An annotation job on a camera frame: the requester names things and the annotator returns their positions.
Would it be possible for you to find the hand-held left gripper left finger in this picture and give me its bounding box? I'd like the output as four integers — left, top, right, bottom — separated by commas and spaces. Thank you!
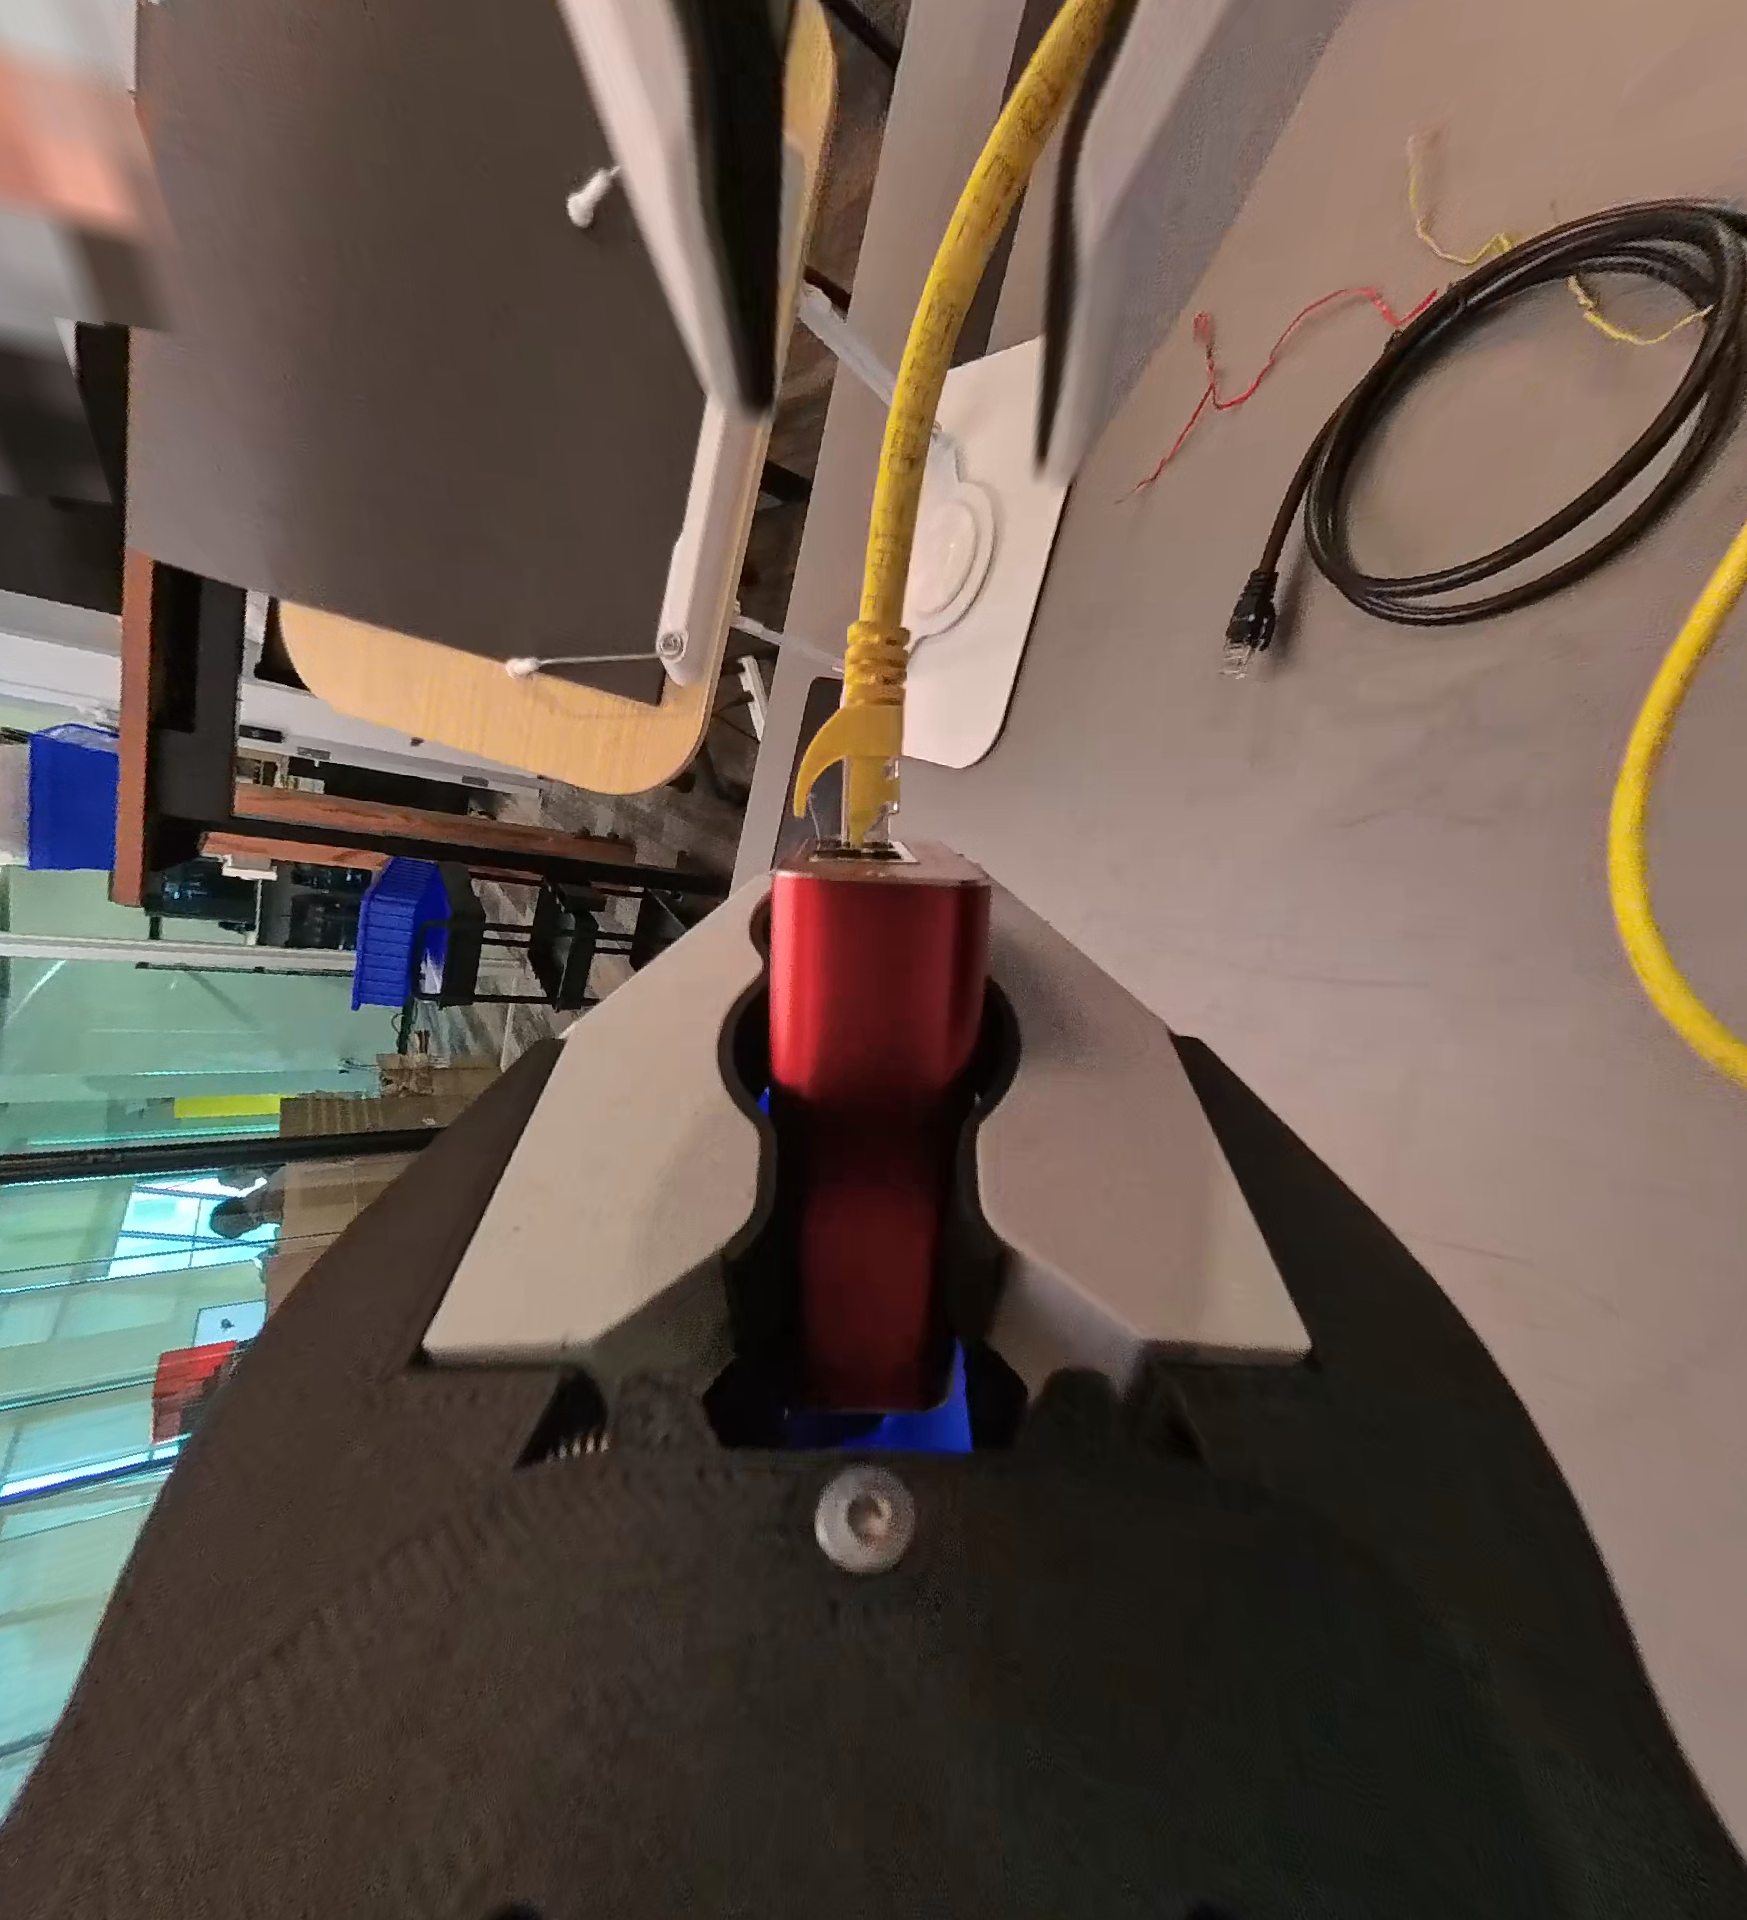
423, 885, 787, 1447

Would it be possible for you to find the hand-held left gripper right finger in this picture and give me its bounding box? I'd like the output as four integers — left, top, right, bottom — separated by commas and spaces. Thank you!
969, 876, 1308, 1404

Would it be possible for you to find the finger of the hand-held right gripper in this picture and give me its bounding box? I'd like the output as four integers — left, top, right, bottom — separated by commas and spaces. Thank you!
557, 0, 795, 414
1037, 0, 1356, 475

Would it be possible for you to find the yellow twist tie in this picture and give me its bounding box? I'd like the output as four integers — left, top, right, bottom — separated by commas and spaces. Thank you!
1404, 133, 1747, 349

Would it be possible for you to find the red ethernet coupler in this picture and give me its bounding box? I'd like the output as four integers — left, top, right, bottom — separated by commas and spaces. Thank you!
767, 840, 995, 1412

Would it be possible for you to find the blue plastic bin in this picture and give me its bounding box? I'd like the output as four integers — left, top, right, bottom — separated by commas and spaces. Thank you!
753, 1080, 971, 1459

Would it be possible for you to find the yellow ethernet cable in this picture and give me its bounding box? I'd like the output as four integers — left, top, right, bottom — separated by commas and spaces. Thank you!
795, 0, 1747, 1134

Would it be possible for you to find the red twist tie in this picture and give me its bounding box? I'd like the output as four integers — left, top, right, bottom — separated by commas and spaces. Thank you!
1119, 285, 1444, 505

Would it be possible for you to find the dark table with wooden edge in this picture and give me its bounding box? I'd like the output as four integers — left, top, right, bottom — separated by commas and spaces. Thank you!
123, 0, 837, 799

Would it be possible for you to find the small blue storage bin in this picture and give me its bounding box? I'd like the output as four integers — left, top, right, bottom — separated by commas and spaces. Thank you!
27, 724, 119, 872
351, 858, 451, 1011

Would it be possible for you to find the black ethernet cable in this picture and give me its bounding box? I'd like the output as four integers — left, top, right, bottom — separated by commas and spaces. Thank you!
1217, 202, 1747, 680

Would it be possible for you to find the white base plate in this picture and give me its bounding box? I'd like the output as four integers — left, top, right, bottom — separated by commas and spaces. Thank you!
895, 337, 1073, 770

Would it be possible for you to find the wooden desk with black frame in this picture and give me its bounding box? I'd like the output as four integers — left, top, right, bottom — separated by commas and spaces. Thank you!
107, 547, 637, 912

